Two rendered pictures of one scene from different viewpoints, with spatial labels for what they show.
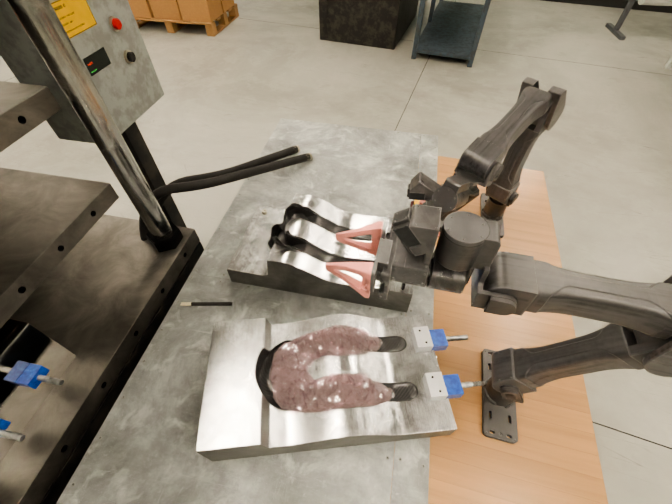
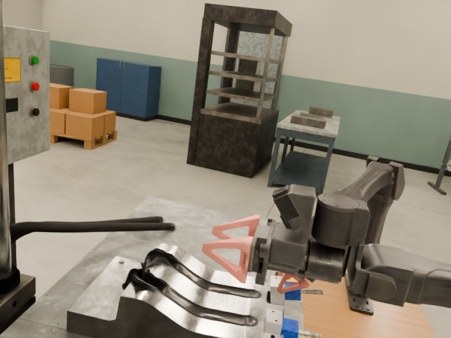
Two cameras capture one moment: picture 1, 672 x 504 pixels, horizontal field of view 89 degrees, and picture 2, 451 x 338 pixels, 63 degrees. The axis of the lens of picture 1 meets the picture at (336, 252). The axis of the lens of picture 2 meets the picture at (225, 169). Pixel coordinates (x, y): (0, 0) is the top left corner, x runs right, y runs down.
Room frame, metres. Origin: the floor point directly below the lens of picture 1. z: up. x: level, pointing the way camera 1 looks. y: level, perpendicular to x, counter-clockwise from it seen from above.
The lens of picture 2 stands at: (-0.18, 0.04, 1.47)
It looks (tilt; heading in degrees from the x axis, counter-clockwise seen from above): 17 degrees down; 356
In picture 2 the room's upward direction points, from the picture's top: 8 degrees clockwise
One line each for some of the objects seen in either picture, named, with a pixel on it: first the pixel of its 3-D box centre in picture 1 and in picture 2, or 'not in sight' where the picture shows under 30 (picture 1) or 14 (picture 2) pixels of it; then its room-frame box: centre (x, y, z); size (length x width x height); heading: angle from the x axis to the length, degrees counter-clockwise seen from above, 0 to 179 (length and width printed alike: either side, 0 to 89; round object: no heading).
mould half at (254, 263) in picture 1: (326, 245); (185, 297); (0.63, 0.03, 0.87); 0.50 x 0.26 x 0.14; 78
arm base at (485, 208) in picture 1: (495, 206); (360, 283); (0.83, -0.52, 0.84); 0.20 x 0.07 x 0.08; 165
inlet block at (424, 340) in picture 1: (440, 339); not in sight; (0.35, -0.25, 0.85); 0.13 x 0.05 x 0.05; 96
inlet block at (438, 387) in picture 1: (454, 386); not in sight; (0.25, -0.26, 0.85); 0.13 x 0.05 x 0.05; 96
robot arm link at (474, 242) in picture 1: (479, 261); (353, 242); (0.29, -0.20, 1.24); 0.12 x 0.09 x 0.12; 75
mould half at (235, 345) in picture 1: (328, 376); not in sight; (0.27, 0.02, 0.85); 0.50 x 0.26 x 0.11; 96
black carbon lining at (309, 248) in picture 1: (330, 237); (192, 284); (0.62, 0.02, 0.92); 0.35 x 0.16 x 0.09; 78
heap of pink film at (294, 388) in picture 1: (329, 366); not in sight; (0.27, 0.01, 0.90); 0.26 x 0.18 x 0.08; 96
